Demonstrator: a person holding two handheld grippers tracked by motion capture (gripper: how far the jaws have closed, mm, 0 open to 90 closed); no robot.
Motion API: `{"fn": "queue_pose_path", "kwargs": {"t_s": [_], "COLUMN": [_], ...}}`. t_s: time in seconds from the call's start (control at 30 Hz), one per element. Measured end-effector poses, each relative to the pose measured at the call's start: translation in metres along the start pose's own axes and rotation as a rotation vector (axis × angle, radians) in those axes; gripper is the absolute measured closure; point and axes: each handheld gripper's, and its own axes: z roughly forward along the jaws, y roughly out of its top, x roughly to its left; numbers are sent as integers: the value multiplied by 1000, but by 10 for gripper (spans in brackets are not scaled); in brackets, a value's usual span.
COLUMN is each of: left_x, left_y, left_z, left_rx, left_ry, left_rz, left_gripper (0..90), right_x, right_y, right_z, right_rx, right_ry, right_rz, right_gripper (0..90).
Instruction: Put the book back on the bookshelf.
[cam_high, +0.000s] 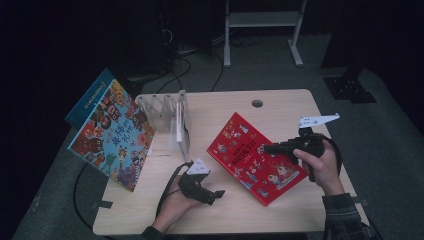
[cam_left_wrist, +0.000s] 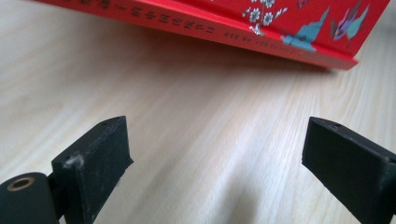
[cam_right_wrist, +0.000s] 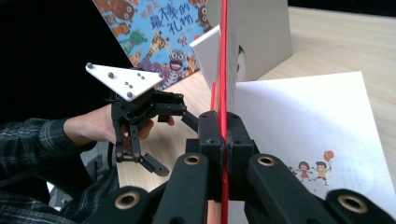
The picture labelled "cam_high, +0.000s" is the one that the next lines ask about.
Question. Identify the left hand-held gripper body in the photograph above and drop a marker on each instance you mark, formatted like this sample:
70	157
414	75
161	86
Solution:
191	185

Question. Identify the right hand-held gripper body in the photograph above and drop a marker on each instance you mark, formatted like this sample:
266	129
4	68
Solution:
311	143

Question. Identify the red picture book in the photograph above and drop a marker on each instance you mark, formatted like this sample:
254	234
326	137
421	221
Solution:
253	160

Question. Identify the light blue animal picture book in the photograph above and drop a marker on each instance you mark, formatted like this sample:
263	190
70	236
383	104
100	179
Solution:
113	140

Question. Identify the dark blue monster picture book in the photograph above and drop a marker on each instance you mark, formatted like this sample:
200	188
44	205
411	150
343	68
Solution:
86	96

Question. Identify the person's left hand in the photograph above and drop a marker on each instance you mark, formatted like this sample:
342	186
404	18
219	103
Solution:
173	210

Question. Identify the person's right hand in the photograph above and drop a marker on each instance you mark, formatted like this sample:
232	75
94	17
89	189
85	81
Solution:
325	173

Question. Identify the grey tape strip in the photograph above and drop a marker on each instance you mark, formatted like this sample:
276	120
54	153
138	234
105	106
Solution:
101	204
359	201

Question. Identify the black stand base plate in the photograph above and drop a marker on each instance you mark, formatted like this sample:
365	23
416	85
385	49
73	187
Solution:
350	90

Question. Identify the white metal stand frame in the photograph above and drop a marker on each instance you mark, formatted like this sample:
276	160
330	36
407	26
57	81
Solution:
263	19

